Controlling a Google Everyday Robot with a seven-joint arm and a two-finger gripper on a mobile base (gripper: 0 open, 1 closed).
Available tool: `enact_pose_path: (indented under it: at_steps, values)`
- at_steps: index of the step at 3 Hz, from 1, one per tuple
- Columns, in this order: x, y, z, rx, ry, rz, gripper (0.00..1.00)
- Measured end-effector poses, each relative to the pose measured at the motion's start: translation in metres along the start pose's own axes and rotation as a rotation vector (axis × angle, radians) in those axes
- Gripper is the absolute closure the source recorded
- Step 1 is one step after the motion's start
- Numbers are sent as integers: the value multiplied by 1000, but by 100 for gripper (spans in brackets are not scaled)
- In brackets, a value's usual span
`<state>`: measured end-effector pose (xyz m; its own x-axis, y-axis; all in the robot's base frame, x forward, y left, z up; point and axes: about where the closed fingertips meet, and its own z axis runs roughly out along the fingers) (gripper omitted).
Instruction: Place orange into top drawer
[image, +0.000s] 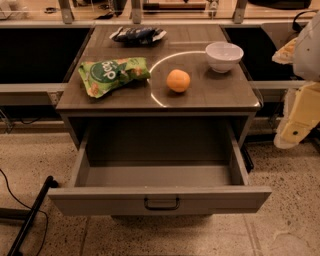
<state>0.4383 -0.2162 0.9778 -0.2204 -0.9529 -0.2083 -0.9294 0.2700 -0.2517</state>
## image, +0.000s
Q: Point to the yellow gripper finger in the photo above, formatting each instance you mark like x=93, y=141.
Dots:
x=301, y=114
x=285, y=54

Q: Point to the orange fruit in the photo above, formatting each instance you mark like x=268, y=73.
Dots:
x=178, y=81

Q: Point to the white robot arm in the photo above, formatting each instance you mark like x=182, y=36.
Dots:
x=306, y=59

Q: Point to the grey cabinet with wooden top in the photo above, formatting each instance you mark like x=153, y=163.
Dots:
x=183, y=47

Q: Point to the open grey top drawer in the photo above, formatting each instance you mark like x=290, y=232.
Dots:
x=122, y=161

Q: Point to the white bowl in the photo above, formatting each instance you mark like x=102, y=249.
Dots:
x=223, y=56

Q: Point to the dark blue chip bag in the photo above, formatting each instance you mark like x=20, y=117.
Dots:
x=138, y=35

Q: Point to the green chip bag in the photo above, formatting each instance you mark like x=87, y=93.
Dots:
x=101, y=77

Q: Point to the black metal stand leg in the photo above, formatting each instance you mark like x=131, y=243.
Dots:
x=26, y=216

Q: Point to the black drawer handle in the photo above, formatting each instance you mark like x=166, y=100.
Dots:
x=161, y=204

